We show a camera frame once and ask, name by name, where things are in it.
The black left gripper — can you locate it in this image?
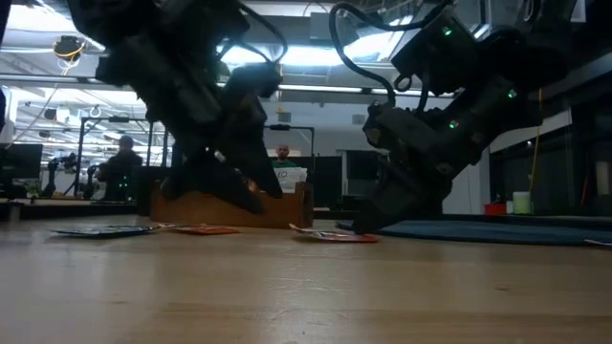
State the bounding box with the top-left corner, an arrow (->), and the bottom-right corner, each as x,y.
95,28 -> 286,215

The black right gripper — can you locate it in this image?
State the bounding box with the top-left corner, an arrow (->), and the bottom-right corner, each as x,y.
353,75 -> 541,235

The wooden three-compartment tea box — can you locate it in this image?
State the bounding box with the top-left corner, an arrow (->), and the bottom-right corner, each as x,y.
150,181 -> 315,229

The dark blue blackcurrant tea bag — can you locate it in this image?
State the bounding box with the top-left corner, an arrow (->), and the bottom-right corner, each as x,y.
50,225 -> 159,239

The person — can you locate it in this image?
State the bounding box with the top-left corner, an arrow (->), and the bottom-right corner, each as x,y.
95,135 -> 144,202
271,144 -> 300,169

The black cabinet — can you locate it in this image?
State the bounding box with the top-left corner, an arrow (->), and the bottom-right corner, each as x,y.
340,149 -> 382,198

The black partition panel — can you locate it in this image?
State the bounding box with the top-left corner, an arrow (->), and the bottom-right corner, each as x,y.
305,155 -> 343,209

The dark round mat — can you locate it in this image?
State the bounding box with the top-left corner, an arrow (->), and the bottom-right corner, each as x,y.
334,218 -> 612,247

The pale green jar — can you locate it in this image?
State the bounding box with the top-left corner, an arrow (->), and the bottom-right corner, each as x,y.
512,190 -> 532,215

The long ceiling strip light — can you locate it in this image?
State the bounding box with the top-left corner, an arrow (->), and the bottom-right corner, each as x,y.
276,83 -> 455,98

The black computer monitor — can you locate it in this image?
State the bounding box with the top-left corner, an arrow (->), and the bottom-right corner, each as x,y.
0,142 -> 44,181

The black metal stand frame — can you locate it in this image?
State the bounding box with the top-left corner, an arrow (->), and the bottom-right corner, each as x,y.
265,123 -> 317,157
75,116 -> 155,197

